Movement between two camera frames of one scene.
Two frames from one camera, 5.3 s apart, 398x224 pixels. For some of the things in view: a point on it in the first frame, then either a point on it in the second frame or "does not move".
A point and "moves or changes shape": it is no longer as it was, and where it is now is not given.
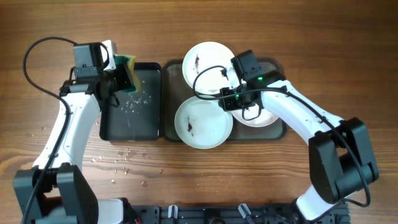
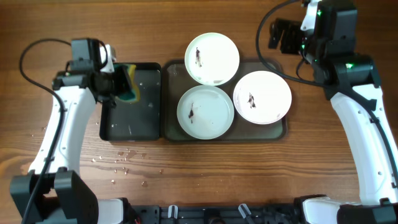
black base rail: (231, 214) does not move
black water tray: (137, 116) does not move
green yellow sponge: (129, 62) moves or changes shape
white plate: (202, 124) moves or changes shape
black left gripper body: (127, 75) does not move
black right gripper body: (228, 98) -> (292, 37)
